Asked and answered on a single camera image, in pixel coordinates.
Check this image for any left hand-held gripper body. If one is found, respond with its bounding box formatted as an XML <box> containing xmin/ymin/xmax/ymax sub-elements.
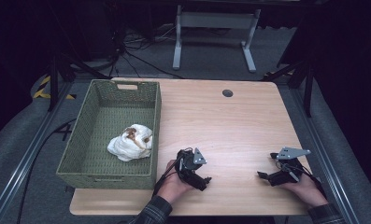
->
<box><xmin>175</xmin><ymin>147</ymin><xmax>207</xmax><ymax>181</ymax></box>

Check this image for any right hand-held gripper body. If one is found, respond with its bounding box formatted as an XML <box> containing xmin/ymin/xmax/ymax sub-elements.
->
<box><xmin>266</xmin><ymin>147</ymin><xmax>312</xmax><ymax>187</ymax></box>

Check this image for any white cloth with brown print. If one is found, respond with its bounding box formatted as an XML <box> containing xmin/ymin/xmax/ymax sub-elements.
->
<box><xmin>107</xmin><ymin>123</ymin><xmax>153</xmax><ymax>162</ymax></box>

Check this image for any green woven basket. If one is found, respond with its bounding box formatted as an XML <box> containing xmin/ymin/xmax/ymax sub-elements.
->
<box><xmin>55</xmin><ymin>78</ymin><xmax>163</xmax><ymax>190</ymax></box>

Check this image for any person's left hand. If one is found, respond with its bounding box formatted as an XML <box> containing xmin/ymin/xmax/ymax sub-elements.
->
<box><xmin>156</xmin><ymin>159</ymin><xmax>192</xmax><ymax>205</ymax></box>

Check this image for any person's right hand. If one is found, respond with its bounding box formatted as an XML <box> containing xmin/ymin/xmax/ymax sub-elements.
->
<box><xmin>280</xmin><ymin>174</ymin><xmax>329</xmax><ymax>209</ymax></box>

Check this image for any black tripod stand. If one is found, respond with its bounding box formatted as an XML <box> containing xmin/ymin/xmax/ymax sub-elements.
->
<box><xmin>261</xmin><ymin>59</ymin><xmax>315</xmax><ymax>119</ymax></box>
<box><xmin>47</xmin><ymin>52</ymin><xmax>112</xmax><ymax>112</ymax></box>

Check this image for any yellow and black floor tape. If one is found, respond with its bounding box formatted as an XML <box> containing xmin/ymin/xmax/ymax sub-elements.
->
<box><xmin>33</xmin><ymin>75</ymin><xmax>77</xmax><ymax>101</ymax></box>

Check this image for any right hand-held gripper cable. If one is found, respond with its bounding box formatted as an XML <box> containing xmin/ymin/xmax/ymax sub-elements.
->
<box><xmin>298</xmin><ymin>166</ymin><xmax>327</xmax><ymax>197</ymax></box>

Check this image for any hand-held gripper cable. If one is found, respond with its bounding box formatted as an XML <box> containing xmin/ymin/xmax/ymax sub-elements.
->
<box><xmin>151</xmin><ymin>160</ymin><xmax>180</xmax><ymax>198</ymax></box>
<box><xmin>298</xmin><ymin>166</ymin><xmax>327</xmax><ymax>197</ymax></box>

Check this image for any left hand-held gripper cable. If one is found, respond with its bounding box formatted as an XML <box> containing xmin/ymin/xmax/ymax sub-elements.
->
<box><xmin>151</xmin><ymin>160</ymin><xmax>180</xmax><ymax>198</ymax></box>

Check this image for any tangle of black floor cables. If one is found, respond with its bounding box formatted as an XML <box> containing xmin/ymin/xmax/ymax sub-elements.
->
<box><xmin>107</xmin><ymin>24</ymin><xmax>185</xmax><ymax>80</ymax></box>

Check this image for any thick black floor cable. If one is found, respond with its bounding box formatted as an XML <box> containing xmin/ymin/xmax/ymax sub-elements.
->
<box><xmin>16</xmin><ymin>118</ymin><xmax>78</xmax><ymax>224</ymax></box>

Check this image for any white metal table frame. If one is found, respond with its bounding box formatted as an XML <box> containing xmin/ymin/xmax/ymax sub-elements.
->
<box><xmin>172</xmin><ymin>4</ymin><xmax>262</xmax><ymax>73</ymax></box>

